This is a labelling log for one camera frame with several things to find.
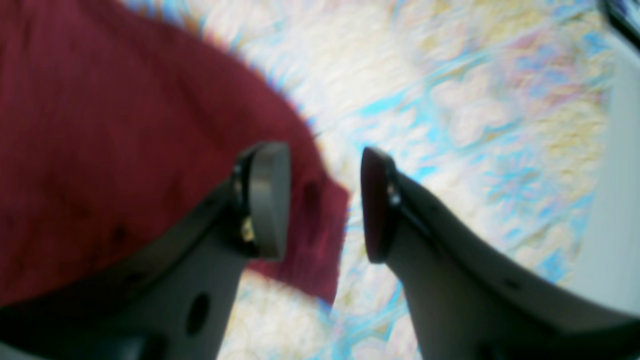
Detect patterned tablecloth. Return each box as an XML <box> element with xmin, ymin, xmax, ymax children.
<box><xmin>126</xmin><ymin>0</ymin><xmax>613</xmax><ymax>360</ymax></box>

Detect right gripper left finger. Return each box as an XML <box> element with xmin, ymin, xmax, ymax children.
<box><xmin>1</xmin><ymin>142</ymin><xmax>291</xmax><ymax>360</ymax></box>

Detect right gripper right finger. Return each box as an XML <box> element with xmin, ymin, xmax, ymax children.
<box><xmin>360</xmin><ymin>146</ymin><xmax>640</xmax><ymax>360</ymax></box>

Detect dark red t-shirt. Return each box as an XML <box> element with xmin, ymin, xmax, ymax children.
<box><xmin>0</xmin><ymin>0</ymin><xmax>349</xmax><ymax>305</ymax></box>

